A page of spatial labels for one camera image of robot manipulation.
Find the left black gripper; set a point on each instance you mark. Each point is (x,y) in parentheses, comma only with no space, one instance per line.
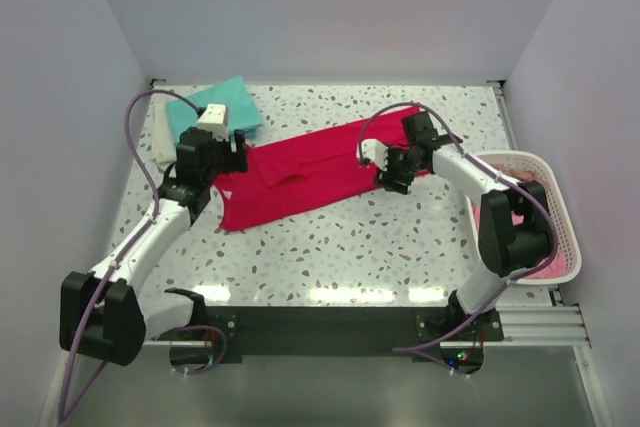
(236,162)

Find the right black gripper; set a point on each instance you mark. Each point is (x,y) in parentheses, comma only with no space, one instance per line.
(386,178)

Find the red t shirt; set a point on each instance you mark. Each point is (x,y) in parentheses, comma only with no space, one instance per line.
(294,176)

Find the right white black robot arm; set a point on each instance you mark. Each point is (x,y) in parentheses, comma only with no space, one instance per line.
(516,235)

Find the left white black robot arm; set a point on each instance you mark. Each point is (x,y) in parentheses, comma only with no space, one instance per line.
(177,203)

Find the folded teal t shirt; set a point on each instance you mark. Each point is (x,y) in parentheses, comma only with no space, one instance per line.
(233,93)

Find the folded cream t shirt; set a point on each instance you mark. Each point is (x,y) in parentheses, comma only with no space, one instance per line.
(163,149)

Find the beige t shirt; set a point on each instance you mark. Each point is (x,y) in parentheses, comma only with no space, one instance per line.
(521,175)

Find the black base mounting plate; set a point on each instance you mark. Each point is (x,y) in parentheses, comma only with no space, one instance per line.
(306,331)

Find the pink t shirt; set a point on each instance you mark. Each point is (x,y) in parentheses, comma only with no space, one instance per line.
(550,274)

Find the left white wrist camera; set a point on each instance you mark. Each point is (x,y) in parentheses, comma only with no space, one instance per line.
(214,118)

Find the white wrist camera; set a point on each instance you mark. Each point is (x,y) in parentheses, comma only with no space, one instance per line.
(214,118)
(373,151)

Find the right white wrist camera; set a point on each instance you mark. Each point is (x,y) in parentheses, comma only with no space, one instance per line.
(373,151)

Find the aluminium frame rail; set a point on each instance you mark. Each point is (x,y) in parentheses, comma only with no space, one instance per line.
(545,322)

